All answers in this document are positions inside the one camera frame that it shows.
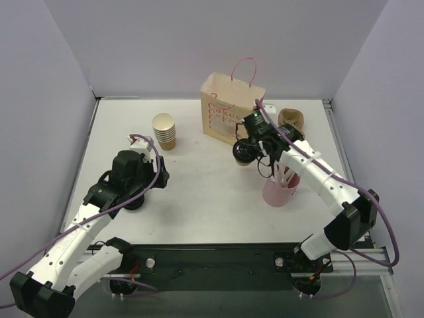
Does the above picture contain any black coffee cup lid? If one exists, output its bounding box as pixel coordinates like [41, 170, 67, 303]
[233, 138, 258, 162]

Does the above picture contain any single brown paper cup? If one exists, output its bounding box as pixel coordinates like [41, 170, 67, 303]
[235, 160, 252, 166]

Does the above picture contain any cakes paper gift bag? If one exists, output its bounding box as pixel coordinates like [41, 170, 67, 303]
[200, 63, 266, 145]

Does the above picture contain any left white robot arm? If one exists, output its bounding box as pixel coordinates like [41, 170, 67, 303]
[9, 150, 170, 317]

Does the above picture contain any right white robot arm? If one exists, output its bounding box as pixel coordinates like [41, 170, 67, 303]
[233, 111, 379, 270]

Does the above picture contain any stack of black lids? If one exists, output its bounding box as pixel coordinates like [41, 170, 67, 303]
[124, 195, 145, 211]

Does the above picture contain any brown pulp cup carrier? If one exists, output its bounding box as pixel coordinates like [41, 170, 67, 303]
[278, 108, 304, 134]

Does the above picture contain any pink cup holding straws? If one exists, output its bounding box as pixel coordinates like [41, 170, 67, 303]
[262, 174, 300, 207]

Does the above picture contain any stack of brown paper cups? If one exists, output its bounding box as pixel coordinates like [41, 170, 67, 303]
[152, 113, 176, 151]

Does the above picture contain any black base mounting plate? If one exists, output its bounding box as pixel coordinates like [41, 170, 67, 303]
[94, 242, 332, 292]

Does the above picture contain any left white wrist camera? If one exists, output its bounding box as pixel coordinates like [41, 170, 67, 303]
[127, 135, 154, 162]

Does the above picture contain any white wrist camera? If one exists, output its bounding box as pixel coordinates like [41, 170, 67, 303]
[127, 135, 154, 162]
[255, 103, 277, 113]

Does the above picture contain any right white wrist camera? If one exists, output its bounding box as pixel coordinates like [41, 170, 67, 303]
[255, 103, 277, 113]

